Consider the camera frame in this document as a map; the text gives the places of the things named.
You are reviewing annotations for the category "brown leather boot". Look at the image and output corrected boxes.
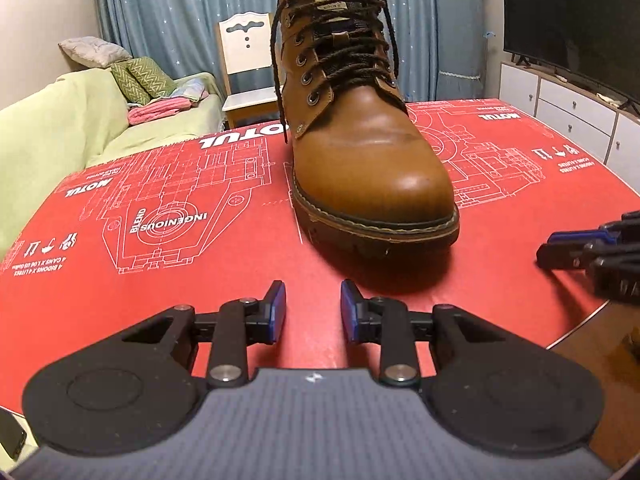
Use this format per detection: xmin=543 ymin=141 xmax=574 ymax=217
xmin=273 ymin=0 xmax=461 ymax=258

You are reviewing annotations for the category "dark brown shoelace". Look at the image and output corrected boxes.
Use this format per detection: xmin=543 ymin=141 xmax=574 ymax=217
xmin=270 ymin=0 xmax=406 ymax=139

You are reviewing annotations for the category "white tv cabinet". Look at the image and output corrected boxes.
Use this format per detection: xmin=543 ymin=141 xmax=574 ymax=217
xmin=499 ymin=62 xmax=639 ymax=190

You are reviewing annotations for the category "red printed cardboard sheet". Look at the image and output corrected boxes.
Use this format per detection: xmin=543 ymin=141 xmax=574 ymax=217
xmin=1 ymin=100 xmax=639 ymax=411

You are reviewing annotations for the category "black television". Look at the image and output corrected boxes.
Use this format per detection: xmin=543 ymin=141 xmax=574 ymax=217
xmin=503 ymin=0 xmax=639 ymax=102

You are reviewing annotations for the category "blue covered standing appliance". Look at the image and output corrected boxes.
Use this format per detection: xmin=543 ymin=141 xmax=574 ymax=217
xmin=435 ymin=0 xmax=486 ymax=100

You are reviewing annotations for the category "pink folded cloth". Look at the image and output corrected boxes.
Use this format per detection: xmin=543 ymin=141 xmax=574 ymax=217
xmin=127 ymin=96 xmax=193 ymax=126

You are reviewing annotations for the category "green covered sofa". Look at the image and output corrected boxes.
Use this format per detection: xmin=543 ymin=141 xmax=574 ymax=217
xmin=0 ymin=68 xmax=224 ymax=254

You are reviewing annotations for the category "green patterned cushion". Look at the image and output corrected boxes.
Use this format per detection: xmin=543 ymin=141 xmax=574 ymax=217
xmin=111 ymin=62 xmax=151 ymax=105
xmin=127 ymin=56 xmax=177 ymax=99

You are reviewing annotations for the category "light blue folded cloth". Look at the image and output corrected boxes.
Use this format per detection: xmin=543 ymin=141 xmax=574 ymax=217
xmin=170 ymin=77 xmax=208 ymax=103

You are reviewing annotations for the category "grey pillow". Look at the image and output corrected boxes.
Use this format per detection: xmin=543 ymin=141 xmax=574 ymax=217
xmin=58 ymin=36 xmax=132 ymax=68

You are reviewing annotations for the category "white wooden chair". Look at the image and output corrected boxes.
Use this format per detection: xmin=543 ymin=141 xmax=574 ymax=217
xmin=215 ymin=11 xmax=278 ymax=129

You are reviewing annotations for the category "blue curtain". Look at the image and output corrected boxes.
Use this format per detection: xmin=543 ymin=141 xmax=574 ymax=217
xmin=96 ymin=0 xmax=437 ymax=101

